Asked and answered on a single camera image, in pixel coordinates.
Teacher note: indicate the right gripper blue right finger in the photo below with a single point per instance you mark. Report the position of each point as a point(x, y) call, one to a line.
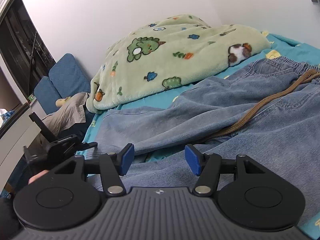
point(206, 167)

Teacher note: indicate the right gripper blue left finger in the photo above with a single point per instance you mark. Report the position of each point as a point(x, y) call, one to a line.
point(112, 167)

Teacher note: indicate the blue denim jeans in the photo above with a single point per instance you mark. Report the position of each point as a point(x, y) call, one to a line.
point(225, 119)

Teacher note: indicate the brown drawstring belt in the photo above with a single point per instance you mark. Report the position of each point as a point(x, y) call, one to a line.
point(308, 76)

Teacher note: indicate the person's left hand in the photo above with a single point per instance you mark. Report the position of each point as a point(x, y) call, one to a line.
point(37, 176)

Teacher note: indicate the white desk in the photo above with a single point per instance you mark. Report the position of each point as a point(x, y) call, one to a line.
point(17, 132)

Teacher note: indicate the grey cloth on chair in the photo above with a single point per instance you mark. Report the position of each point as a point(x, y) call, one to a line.
point(70, 113)

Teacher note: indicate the yellow plush toy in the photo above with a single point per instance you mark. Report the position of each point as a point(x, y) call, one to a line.
point(60, 102)

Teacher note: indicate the tissue box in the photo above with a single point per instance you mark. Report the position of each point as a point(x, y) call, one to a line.
point(5, 115)

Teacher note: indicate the blue folded cushion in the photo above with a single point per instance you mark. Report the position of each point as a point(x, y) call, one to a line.
point(65, 78)

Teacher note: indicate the dark window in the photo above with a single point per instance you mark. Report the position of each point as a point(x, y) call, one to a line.
point(22, 49)

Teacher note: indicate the green cartoon fleece blanket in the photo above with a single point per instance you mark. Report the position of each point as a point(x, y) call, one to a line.
point(168, 54)

